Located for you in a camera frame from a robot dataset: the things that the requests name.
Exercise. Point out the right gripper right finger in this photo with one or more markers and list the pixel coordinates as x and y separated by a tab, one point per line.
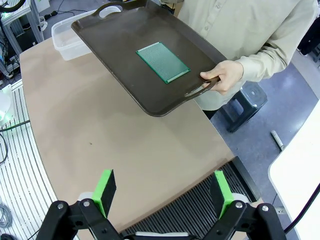
222	195

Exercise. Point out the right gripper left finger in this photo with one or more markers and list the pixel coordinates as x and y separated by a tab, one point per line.
105	195

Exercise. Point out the dark brown serving tray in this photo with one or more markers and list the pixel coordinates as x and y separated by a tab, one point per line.
125	62

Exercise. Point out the green perforated PCB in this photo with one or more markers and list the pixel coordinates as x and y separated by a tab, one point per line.
162	61

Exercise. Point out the person's left forearm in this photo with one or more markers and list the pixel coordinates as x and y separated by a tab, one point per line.
270	57

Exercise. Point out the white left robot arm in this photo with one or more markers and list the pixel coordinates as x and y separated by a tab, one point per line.
3	105

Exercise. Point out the person's left hand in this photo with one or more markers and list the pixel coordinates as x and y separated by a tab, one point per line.
228	75

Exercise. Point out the black slotted PCB rack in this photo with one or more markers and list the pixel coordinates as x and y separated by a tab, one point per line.
190	207

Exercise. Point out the white marker pen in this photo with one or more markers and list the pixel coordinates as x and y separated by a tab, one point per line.
277	140

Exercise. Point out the white table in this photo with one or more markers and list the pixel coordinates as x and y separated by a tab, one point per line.
295	165

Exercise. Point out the black plastic stool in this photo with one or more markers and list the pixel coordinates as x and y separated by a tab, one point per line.
247	107

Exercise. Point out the clear plastic open box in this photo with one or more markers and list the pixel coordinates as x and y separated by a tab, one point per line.
67	42

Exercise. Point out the person in beige shirt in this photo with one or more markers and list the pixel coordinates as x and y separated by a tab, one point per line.
225	27

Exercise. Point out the white ribbed base plate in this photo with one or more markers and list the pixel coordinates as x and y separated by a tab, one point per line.
22	175

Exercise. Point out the aluminium profile frame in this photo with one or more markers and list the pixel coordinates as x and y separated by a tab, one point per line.
15	22

